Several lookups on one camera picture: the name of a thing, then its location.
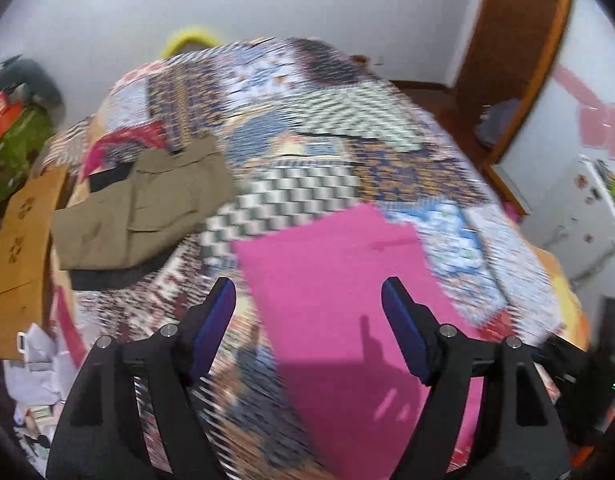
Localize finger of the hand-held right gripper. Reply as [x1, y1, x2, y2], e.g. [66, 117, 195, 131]
[541, 334, 592, 363]
[529, 350, 581, 388]

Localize pink pants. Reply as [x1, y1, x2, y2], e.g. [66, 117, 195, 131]
[232, 203, 488, 479]

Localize yellow curved foam tube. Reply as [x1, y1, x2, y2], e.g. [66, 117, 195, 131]
[160, 26, 224, 62]

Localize red patterned cloth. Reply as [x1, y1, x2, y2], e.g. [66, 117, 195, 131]
[82, 127, 168, 181]

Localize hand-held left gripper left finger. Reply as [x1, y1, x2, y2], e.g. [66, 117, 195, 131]
[46, 277, 237, 480]

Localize orange box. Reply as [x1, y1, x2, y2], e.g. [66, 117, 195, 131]
[0, 91, 27, 149]

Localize white crumpled cloth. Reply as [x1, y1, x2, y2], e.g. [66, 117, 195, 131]
[2, 324, 79, 413]

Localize patchwork printed blanket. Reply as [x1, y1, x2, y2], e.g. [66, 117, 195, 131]
[42, 36, 591, 480]

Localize wooden door frame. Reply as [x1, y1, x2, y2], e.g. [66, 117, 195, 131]
[455, 0, 577, 213]

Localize grey cloth bundle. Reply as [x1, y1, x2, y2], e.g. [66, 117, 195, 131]
[474, 98, 524, 147]

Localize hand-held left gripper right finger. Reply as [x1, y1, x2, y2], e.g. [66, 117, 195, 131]
[381, 276, 571, 480]

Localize brown cardboard box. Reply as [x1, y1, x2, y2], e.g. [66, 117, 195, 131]
[0, 166, 69, 362]

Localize olive green pants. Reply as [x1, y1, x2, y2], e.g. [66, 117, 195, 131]
[52, 134, 239, 272]

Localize white cabinet with stickers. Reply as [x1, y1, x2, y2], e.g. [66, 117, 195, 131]
[541, 154, 615, 283]

